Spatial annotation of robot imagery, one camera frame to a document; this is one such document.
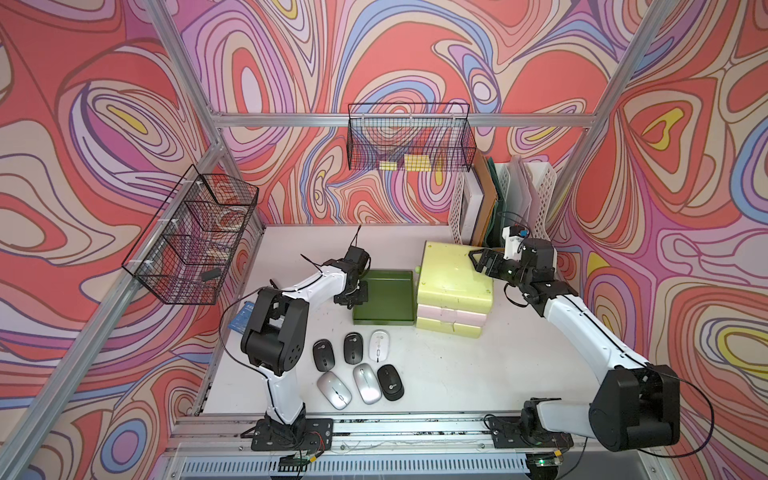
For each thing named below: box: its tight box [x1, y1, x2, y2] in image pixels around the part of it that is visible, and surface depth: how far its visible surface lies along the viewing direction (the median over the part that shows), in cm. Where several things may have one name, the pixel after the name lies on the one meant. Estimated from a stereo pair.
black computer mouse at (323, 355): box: [312, 339, 335, 372], surface depth 86 cm
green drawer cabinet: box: [414, 240, 494, 339], surface depth 82 cm
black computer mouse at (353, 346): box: [343, 332, 364, 365], surface depth 88 cm
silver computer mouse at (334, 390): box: [317, 371, 353, 410], surface depth 82 cm
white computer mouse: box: [368, 329, 390, 363], surface depth 88 cm
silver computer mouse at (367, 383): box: [352, 363, 383, 405], surface depth 82 cm
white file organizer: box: [449, 155, 557, 245], surface depth 100 cm
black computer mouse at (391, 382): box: [377, 364, 405, 401], surface depth 82 cm
